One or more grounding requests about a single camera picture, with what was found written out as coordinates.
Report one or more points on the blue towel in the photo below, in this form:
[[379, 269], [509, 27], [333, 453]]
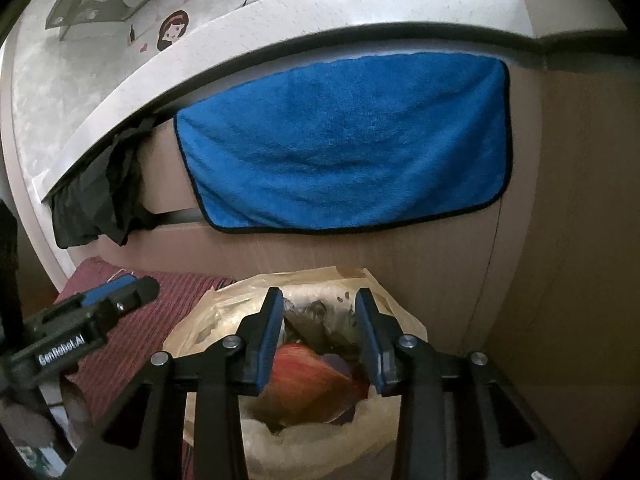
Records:
[[350, 150]]

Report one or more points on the grey kitchen countertop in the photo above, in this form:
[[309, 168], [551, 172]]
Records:
[[350, 10]]

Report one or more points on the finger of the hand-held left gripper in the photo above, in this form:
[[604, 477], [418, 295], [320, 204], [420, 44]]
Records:
[[115, 296]]

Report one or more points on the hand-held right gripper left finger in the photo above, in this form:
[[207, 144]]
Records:
[[270, 340]]

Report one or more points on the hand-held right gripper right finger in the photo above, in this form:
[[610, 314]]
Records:
[[370, 340]]

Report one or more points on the black cloth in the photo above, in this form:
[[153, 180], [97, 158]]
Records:
[[100, 195]]

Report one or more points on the beige kitchen cabinet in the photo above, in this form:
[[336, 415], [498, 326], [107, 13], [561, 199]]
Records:
[[550, 210]]

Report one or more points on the cartoon wall sticker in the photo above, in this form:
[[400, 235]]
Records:
[[175, 30]]

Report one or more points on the red plaid cloth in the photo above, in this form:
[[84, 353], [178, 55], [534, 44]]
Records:
[[150, 325]]

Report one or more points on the person's left hand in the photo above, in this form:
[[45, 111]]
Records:
[[76, 405]]

